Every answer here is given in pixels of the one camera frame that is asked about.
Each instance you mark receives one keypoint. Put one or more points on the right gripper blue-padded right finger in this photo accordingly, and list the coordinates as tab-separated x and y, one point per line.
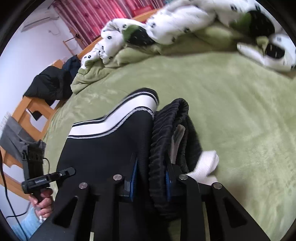
208	211

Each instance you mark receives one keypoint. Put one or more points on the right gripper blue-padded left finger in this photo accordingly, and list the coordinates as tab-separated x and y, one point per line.
86	215

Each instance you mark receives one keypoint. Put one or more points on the black sweatpants with white stripe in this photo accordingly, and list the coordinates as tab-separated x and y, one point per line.
138	141

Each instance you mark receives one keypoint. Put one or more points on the person's left hand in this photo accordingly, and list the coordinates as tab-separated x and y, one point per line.
44	208

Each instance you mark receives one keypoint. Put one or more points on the black jacket on footboard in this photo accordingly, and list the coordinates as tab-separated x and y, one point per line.
50	85

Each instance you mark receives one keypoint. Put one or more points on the dark blue garment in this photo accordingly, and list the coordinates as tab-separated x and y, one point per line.
72	65

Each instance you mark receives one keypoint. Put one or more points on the green plush bed sheet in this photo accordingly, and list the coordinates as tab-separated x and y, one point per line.
243	111

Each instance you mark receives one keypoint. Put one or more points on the wooden coat rack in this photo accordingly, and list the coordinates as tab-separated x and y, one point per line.
73	45

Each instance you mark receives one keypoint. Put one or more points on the white air conditioner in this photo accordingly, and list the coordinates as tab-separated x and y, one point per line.
36	20

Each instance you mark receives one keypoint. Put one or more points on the red patterned curtain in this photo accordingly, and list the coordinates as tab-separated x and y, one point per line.
86	18

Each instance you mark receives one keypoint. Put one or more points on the red chair backs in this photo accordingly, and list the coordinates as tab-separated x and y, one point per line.
142	10

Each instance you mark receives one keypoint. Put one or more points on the green fleece blanket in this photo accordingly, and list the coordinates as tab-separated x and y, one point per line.
111	60

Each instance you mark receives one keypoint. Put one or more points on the white flower-print quilt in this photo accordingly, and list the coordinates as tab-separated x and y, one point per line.
274	48

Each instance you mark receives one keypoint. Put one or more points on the grey jeans on bed frame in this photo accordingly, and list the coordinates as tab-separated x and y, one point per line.
15	140

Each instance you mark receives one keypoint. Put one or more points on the wooden bed frame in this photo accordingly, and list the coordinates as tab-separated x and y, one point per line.
23	116

